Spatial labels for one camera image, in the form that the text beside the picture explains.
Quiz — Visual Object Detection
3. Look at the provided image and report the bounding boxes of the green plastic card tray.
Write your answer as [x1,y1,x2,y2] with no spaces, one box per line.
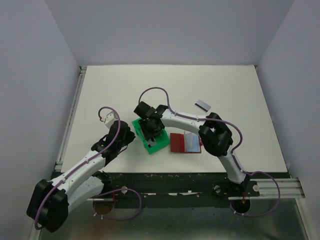
[131,118,170,155]

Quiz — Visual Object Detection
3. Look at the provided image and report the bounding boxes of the red card holder wallet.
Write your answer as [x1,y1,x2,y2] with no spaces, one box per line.
[170,131,203,154]

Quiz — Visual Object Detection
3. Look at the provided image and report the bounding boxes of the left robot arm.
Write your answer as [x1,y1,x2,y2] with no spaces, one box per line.
[26,120,135,233]

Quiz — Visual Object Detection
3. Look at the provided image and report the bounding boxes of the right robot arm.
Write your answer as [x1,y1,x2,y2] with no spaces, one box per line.
[134,101,250,196]

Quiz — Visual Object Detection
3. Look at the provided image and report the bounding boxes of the silver card in tray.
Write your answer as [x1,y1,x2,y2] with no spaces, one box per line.
[147,138,157,148]

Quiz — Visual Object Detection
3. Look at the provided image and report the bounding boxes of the white magnetic stripe card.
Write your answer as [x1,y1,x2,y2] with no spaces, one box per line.
[194,99,212,113]

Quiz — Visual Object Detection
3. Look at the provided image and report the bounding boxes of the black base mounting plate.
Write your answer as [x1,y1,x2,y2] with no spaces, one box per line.
[93,171,260,209]

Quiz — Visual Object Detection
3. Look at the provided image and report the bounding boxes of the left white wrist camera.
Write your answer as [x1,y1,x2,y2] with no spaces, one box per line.
[100,111,118,129]

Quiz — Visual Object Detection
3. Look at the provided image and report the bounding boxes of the left aluminium rail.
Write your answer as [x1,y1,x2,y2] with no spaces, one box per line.
[54,66,87,172]

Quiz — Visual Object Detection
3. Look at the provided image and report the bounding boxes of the aluminium rail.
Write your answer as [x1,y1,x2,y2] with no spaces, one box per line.
[54,66,87,172]
[42,177,306,201]

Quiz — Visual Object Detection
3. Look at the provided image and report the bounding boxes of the front aluminium rail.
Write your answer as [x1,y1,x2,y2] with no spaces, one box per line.
[42,177,306,201]

